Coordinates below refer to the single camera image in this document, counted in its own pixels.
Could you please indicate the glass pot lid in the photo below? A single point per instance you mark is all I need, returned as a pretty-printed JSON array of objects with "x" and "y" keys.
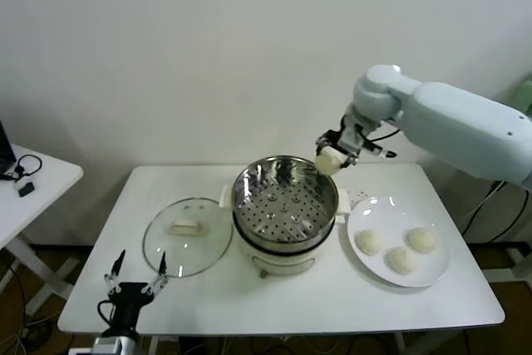
[{"x": 187, "y": 255}]

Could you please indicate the small black device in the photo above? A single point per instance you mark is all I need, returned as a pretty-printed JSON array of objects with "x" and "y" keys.
[{"x": 26, "y": 189}]

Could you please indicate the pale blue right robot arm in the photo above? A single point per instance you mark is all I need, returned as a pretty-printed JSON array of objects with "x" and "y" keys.
[{"x": 449, "y": 122}]

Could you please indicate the white side table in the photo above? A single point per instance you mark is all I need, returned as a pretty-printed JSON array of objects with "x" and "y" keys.
[{"x": 50, "y": 188}]

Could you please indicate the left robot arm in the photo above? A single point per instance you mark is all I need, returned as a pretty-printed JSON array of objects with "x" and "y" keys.
[{"x": 120, "y": 344}]

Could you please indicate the white round plate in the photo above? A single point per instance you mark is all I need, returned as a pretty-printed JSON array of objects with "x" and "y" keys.
[{"x": 395, "y": 213}]

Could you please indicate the pale green appliance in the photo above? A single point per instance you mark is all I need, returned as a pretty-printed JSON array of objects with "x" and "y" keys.
[{"x": 527, "y": 93}]

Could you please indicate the black headphones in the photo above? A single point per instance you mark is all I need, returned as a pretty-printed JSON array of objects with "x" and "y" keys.
[{"x": 19, "y": 169}]

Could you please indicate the white electric cooker base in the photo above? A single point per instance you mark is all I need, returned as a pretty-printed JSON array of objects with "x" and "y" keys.
[{"x": 282, "y": 265}]

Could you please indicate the white steamed baozi bun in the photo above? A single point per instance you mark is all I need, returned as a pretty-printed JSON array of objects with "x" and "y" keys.
[
  {"x": 328, "y": 164},
  {"x": 369, "y": 242},
  {"x": 422, "y": 239},
  {"x": 401, "y": 260}
]

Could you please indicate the stainless steel steamer basket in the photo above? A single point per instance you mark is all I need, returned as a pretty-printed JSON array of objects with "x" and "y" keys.
[{"x": 330, "y": 195}]

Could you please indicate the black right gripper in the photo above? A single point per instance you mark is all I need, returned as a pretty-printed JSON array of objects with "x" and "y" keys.
[{"x": 349, "y": 139}]

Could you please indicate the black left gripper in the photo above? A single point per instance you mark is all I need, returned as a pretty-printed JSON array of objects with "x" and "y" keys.
[{"x": 126, "y": 301}]

